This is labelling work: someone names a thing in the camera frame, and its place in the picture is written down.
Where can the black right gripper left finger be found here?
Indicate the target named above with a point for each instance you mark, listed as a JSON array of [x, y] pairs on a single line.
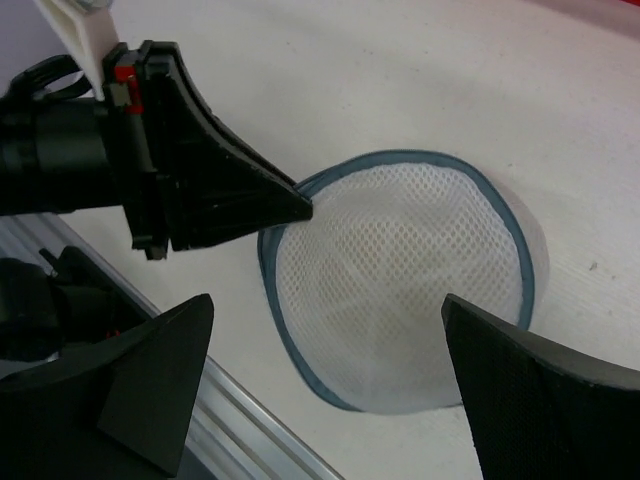
[[118, 409]]

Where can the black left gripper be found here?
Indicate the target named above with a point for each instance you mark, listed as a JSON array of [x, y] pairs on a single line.
[[214, 186]]

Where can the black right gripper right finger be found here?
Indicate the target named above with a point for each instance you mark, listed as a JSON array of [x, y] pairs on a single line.
[[538, 409]]

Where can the white mesh laundry bag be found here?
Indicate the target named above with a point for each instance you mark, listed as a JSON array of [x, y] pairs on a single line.
[[356, 291]]

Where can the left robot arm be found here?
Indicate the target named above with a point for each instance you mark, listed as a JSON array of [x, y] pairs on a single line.
[[53, 157]]

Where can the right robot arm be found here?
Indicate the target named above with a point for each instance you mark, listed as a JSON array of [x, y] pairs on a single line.
[[107, 390]]

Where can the aluminium frame rail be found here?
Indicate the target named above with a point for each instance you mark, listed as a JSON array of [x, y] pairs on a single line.
[[58, 295]]

